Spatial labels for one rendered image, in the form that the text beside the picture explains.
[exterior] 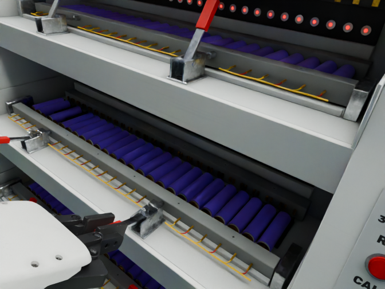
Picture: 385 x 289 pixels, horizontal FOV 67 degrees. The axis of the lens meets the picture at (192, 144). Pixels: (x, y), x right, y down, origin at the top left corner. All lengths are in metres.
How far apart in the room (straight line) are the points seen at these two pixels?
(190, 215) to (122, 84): 0.18
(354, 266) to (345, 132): 0.10
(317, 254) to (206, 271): 0.13
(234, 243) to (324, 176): 0.14
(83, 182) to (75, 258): 0.23
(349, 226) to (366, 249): 0.02
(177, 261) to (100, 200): 0.14
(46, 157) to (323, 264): 0.43
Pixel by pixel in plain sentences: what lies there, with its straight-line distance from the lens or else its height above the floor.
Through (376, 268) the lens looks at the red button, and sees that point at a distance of 0.26.
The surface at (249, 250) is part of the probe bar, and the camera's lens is 0.35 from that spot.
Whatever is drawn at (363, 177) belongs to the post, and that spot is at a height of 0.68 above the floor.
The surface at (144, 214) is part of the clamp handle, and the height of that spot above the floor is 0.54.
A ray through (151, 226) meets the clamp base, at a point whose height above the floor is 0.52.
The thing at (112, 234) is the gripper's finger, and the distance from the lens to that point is 0.32.
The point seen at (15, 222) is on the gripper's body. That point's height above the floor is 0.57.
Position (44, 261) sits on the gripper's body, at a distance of 0.24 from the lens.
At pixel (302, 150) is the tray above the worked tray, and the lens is 0.26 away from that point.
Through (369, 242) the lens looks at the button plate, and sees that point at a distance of 0.26.
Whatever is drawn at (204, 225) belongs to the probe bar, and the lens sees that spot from 0.36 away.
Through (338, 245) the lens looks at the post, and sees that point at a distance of 0.27.
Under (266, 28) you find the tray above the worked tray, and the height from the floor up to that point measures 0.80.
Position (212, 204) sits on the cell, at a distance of 0.39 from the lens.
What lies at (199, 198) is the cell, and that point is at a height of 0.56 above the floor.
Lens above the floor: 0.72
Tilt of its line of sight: 15 degrees down
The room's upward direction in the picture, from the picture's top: 17 degrees clockwise
